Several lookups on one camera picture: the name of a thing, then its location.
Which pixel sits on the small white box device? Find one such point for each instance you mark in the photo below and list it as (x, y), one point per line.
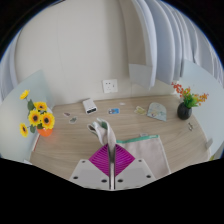
(89, 106)

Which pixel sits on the round orange vase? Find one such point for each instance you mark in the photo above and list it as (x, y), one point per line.
(45, 132)

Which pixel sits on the small bear-shaped sticker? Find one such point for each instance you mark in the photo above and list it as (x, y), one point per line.
(190, 126)

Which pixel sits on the small frosted glass panel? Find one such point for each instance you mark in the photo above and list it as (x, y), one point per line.
(140, 75)

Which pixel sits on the beige towel with green trim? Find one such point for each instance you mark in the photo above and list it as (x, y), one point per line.
(150, 153)

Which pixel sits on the pale grey curtain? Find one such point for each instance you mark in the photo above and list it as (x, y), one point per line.
(6, 76)
(173, 43)

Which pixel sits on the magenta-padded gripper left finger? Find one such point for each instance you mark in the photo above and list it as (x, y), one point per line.
(88, 173)

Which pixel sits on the white wall socket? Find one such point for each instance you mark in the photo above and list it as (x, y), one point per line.
(110, 86)

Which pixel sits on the small green sticker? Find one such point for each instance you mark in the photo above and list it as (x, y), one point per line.
(73, 120)

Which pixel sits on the white partition clamp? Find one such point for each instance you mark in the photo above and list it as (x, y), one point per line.
(209, 143)

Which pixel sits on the pale yellow sticker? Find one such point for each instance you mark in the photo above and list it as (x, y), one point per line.
(140, 110)

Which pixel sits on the round black vase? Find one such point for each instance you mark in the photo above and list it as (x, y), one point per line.
(184, 111)

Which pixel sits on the frosted glass desk partition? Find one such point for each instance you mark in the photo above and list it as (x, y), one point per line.
(10, 140)
(213, 116)

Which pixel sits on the artificial sunflower bunch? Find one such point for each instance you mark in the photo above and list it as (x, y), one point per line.
(46, 120)

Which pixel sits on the small blue sticker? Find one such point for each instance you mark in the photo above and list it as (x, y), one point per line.
(113, 111)

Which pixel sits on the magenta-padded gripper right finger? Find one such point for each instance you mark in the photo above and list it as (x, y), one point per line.
(136, 173)

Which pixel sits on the artificial orange flower bunch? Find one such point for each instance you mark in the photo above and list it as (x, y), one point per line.
(190, 99)

